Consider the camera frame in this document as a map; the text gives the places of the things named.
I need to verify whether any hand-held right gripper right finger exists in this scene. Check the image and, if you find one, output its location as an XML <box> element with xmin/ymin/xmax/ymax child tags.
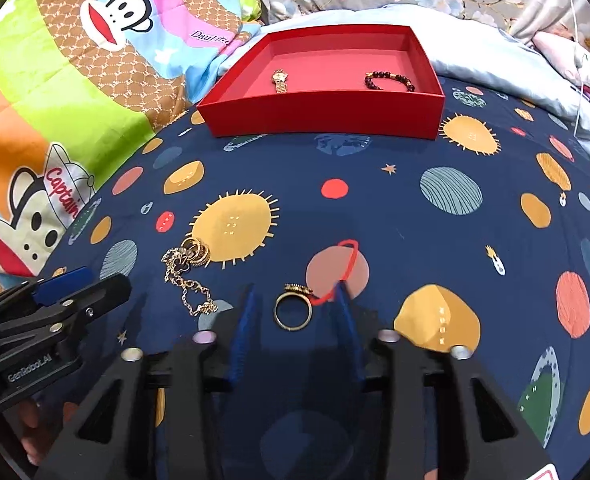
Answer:
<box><xmin>332</xmin><ymin>280</ymin><xmax>566</xmax><ymax>480</ymax></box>

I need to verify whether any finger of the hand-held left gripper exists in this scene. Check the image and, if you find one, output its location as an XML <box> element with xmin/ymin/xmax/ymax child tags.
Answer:
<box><xmin>0</xmin><ymin>267</ymin><xmax>94</xmax><ymax>333</ymax></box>
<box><xmin>0</xmin><ymin>274</ymin><xmax>132</xmax><ymax>356</ymax></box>

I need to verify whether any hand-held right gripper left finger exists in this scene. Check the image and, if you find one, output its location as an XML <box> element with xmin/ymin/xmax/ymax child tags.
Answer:
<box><xmin>35</xmin><ymin>282</ymin><xmax>263</xmax><ymax>480</ymax></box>

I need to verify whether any gold ring with ornate top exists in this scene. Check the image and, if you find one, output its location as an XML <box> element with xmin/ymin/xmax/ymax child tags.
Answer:
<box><xmin>273</xmin><ymin>282</ymin><xmax>317</xmax><ymax>332</ymax></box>

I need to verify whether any gold chain necklace with rings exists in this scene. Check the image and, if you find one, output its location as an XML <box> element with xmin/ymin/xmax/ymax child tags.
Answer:
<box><xmin>161</xmin><ymin>237</ymin><xmax>219</xmax><ymax>318</ymax></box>

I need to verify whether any red cardboard box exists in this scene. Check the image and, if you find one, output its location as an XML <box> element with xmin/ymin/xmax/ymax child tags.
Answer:
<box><xmin>196</xmin><ymin>24</ymin><xmax>446</xmax><ymax>140</ymax></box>

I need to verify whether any dark brown bead bracelet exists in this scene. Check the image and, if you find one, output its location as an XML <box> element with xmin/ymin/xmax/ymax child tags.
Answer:
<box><xmin>364</xmin><ymin>71</ymin><xmax>418</xmax><ymax>93</ymax></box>

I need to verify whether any person's left hand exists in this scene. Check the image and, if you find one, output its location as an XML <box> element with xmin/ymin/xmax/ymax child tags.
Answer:
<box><xmin>17</xmin><ymin>400</ymin><xmax>43</xmax><ymax>466</ymax></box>

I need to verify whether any navy planet print blanket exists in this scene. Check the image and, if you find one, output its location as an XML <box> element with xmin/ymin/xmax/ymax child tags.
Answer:
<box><xmin>35</xmin><ymin>77</ymin><xmax>590</xmax><ymax>480</ymax></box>

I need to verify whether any colourful cartoon monkey blanket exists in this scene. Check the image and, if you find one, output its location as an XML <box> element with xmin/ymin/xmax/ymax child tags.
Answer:
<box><xmin>0</xmin><ymin>0</ymin><xmax>266</xmax><ymax>306</ymax></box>

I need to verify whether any pink cartoon pillow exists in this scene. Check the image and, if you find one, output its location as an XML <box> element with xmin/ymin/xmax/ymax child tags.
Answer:
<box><xmin>532</xmin><ymin>30</ymin><xmax>590</xmax><ymax>106</ymax></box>

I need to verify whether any white cable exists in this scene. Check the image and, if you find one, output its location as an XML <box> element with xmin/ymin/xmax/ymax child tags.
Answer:
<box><xmin>566</xmin><ymin>0</ymin><xmax>587</xmax><ymax>128</ymax></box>

